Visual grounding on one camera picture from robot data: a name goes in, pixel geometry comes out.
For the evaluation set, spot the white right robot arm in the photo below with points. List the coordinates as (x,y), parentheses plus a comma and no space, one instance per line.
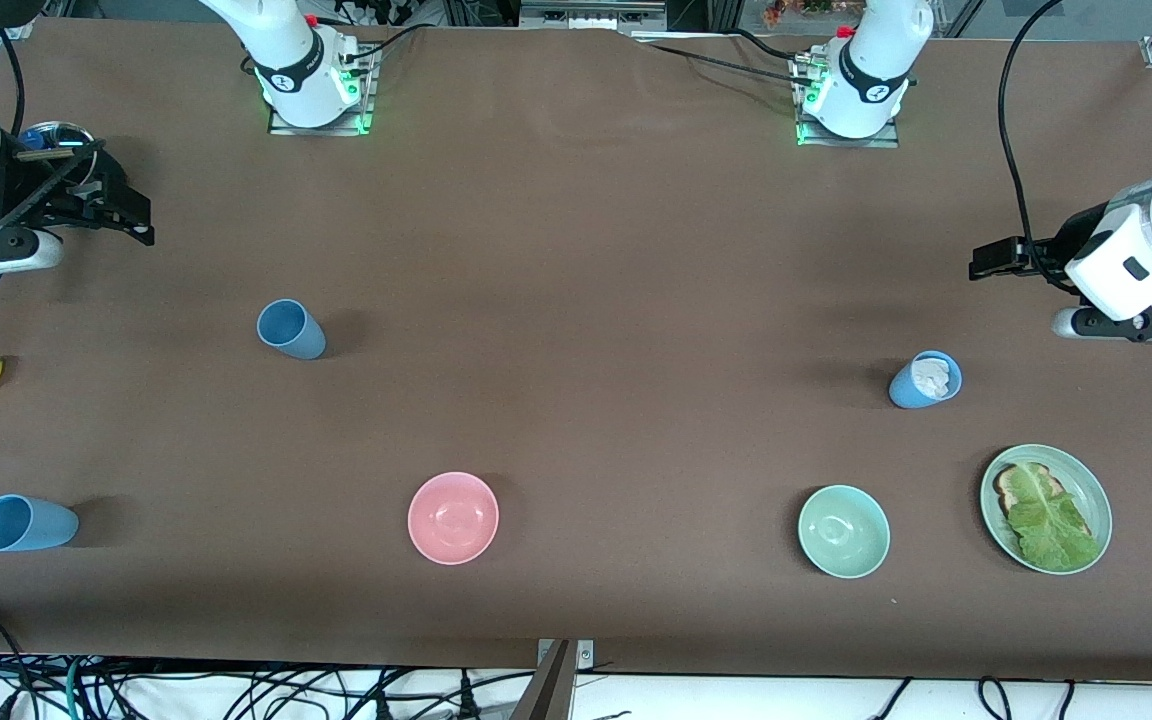
(291,60)

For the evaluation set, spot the green bowl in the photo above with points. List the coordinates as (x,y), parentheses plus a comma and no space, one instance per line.
(843,531)

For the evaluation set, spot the pink bowl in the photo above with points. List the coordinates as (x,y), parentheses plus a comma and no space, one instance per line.
(453,518)

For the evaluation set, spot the blue cup holding paper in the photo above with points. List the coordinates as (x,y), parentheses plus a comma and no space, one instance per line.
(904,390)

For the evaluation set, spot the toast slice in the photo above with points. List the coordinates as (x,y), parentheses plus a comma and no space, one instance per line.
(1008,490)

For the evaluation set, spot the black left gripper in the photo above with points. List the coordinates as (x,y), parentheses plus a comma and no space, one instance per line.
(1073,239)

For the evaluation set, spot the grey power strip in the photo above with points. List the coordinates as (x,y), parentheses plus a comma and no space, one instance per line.
(591,12)

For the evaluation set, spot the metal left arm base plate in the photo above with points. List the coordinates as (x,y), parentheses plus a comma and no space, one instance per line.
(804,125)

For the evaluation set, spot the brown table cover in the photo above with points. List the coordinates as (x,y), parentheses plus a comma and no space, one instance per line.
(576,250)

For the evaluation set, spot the small metal bracket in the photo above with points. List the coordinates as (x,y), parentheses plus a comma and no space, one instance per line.
(586,655)

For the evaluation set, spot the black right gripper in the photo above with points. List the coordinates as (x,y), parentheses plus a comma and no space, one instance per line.
(24,190)

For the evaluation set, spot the green lettuce leaf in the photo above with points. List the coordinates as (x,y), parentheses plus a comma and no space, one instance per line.
(1051,525)

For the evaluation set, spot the green plate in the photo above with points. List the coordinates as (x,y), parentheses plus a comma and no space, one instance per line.
(1091,495)

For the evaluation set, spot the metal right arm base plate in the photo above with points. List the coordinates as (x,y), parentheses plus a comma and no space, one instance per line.
(366,95)

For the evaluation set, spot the crumpled white paper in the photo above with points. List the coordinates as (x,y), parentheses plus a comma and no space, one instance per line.
(931,378)

